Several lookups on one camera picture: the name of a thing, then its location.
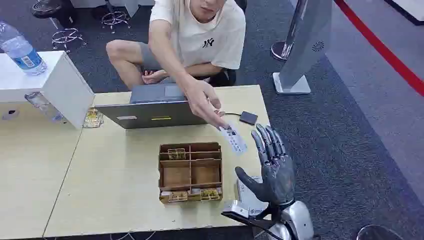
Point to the person's right hand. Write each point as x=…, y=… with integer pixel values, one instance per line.
x=202, y=99

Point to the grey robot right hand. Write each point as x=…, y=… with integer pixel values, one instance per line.
x=276, y=175

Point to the person's left hand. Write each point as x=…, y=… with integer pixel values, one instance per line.
x=154, y=76

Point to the white printed card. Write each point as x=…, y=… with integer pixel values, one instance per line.
x=235, y=141

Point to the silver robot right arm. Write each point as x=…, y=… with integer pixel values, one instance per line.
x=298, y=218

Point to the black seat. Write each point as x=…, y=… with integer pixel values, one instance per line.
x=225, y=78

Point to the grey laptop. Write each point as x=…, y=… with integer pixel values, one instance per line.
x=149, y=112

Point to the small black adapter box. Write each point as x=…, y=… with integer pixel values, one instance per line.
x=248, y=118

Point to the person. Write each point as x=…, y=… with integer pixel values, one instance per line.
x=202, y=39

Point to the gold card stack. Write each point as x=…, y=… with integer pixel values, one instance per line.
x=177, y=154
x=210, y=194
x=178, y=196

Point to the chrome stool base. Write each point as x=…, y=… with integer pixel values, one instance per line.
x=115, y=18
x=68, y=38

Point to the loose gold card pile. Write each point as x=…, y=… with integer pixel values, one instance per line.
x=93, y=118

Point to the wooden card box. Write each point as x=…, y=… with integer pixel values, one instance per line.
x=190, y=174

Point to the white cardboard box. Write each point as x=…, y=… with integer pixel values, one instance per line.
x=66, y=86

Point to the round chrome stanchion base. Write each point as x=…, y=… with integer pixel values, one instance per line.
x=280, y=50

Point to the dark round base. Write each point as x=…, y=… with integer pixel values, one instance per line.
x=377, y=233

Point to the grey standing kiosk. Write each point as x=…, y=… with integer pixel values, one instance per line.
x=308, y=39

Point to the black round chair base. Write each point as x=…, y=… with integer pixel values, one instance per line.
x=49, y=9

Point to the clear water bottle blue label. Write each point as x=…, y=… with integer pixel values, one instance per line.
x=21, y=53

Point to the red floor tape strip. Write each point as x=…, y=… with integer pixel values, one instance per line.
x=381, y=46

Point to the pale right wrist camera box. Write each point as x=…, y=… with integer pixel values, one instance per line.
x=248, y=198

